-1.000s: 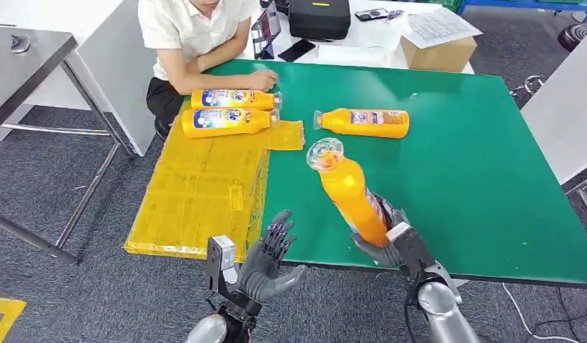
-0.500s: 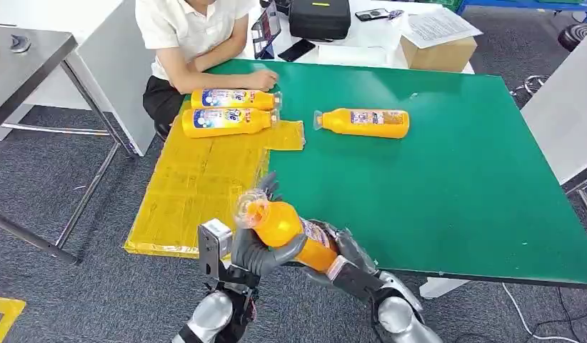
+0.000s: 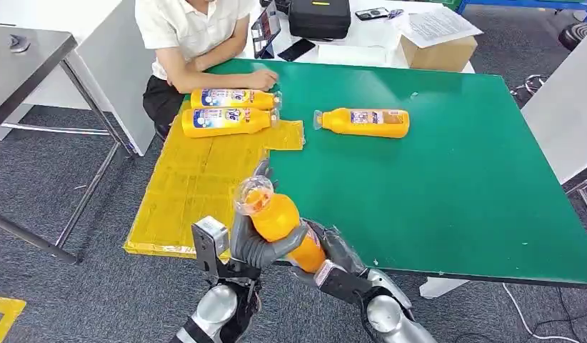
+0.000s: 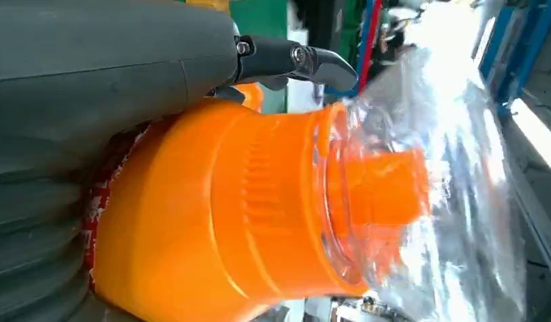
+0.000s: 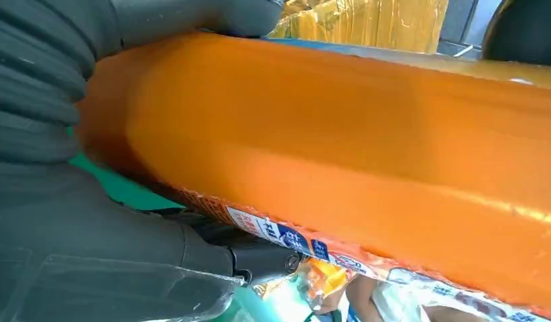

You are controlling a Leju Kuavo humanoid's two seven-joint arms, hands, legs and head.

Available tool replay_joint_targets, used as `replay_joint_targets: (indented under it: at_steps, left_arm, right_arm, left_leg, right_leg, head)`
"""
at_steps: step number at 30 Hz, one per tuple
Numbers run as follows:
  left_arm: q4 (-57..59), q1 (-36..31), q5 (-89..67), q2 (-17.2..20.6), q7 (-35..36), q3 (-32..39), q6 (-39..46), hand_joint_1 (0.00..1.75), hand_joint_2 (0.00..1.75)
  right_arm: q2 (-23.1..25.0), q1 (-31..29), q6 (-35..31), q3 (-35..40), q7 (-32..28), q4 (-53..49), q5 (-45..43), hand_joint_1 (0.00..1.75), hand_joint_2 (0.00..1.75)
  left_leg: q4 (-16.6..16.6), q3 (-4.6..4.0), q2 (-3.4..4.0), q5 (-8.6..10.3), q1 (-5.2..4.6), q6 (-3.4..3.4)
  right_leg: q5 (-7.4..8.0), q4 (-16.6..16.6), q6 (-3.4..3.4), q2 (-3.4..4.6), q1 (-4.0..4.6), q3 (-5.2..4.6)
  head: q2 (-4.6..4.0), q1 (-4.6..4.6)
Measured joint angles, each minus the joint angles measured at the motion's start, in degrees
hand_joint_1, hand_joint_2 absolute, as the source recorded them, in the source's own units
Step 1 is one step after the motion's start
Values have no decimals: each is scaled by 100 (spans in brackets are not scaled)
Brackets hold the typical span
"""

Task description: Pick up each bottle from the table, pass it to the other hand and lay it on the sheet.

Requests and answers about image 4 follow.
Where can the orange bottle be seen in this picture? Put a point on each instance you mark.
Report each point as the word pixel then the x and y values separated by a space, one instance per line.
pixel 253 95
pixel 191 213

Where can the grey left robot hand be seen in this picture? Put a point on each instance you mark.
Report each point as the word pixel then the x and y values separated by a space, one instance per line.
pixel 102 66

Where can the red pole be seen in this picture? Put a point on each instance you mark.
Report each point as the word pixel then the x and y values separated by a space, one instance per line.
pixel 371 35

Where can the ribbed grey left robot arm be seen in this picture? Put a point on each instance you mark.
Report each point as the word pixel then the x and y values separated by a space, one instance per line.
pixel 31 249

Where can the green table mat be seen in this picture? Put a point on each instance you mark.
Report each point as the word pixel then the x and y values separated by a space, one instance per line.
pixel 257 22

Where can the blue metal rack frame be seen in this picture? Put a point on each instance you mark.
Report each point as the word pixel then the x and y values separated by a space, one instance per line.
pixel 524 44

